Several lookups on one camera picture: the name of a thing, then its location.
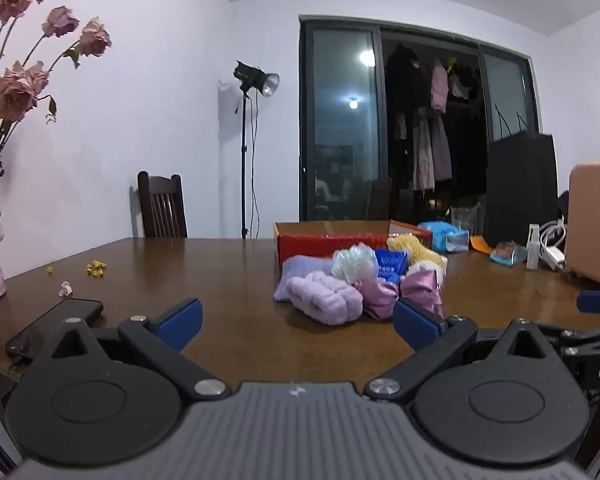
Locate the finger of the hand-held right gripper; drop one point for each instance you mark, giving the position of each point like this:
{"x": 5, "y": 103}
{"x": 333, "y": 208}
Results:
{"x": 597, "y": 302}
{"x": 590, "y": 337}

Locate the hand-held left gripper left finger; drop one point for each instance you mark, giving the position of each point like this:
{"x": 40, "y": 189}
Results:
{"x": 182, "y": 320}

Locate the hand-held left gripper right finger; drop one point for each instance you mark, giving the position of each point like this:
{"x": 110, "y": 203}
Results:
{"x": 415, "y": 327}

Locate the pink satin scrunchie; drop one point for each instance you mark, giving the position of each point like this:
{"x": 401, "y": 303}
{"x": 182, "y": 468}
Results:
{"x": 422, "y": 290}
{"x": 377, "y": 297}

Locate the yellow plush toy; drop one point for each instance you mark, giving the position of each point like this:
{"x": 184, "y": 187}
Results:
{"x": 410, "y": 245}

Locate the white mesh scrunchie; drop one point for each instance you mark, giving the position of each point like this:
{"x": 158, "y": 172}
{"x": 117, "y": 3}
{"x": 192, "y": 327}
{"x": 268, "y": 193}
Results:
{"x": 352, "y": 262}

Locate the lavender fluffy headband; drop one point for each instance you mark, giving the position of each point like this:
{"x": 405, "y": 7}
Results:
{"x": 325, "y": 300}

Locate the purple cloth pouch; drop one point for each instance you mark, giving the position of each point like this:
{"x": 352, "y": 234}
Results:
{"x": 300, "y": 267}

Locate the red cardboard box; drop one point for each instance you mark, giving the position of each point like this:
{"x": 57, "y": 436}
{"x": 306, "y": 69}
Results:
{"x": 310, "y": 245}

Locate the tan case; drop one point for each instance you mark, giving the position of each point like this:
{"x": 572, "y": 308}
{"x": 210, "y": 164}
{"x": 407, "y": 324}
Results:
{"x": 595, "y": 220}

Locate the white spray bottle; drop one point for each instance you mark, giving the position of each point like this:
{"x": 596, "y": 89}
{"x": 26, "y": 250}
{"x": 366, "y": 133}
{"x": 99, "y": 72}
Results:
{"x": 533, "y": 250}

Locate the blue wet wipes pack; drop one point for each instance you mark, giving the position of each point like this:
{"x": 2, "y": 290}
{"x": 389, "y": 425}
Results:
{"x": 442, "y": 235}

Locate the yellow dried petals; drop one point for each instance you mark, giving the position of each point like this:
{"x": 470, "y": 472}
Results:
{"x": 96, "y": 268}

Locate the small blue and red packet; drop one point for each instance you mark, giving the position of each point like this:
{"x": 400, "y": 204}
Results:
{"x": 507, "y": 253}

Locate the dark cloth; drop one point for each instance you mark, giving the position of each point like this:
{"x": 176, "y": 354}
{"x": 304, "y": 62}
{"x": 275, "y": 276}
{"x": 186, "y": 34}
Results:
{"x": 563, "y": 205}

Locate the orange envelope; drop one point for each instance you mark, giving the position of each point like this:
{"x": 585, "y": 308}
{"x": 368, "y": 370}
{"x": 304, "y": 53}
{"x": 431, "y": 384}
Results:
{"x": 480, "y": 245}

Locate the dark wooden chair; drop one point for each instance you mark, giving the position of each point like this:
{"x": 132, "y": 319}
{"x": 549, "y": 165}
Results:
{"x": 162, "y": 205}
{"x": 380, "y": 200}

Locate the pink fallen petal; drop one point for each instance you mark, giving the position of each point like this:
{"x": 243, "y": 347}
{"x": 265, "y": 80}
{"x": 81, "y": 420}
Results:
{"x": 66, "y": 289}

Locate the clear glass cup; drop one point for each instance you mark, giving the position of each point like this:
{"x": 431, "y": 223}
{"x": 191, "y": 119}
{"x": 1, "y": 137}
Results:
{"x": 465, "y": 217}

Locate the black paper bag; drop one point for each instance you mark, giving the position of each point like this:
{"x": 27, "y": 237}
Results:
{"x": 520, "y": 190}

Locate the black smartphone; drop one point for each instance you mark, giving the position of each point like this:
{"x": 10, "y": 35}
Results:
{"x": 45, "y": 322}

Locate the rack of hanging clothes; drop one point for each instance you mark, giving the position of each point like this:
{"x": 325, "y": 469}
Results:
{"x": 422, "y": 145}

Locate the black framed sliding glass door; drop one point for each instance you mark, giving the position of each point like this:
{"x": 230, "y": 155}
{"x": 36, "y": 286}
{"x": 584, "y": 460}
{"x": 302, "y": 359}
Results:
{"x": 340, "y": 125}

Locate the studio light on stand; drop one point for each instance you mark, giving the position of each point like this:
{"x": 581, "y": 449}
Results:
{"x": 250, "y": 77}

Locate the dried pink rose bouquet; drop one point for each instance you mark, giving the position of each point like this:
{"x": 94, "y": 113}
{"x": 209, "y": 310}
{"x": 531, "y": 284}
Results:
{"x": 15, "y": 90}

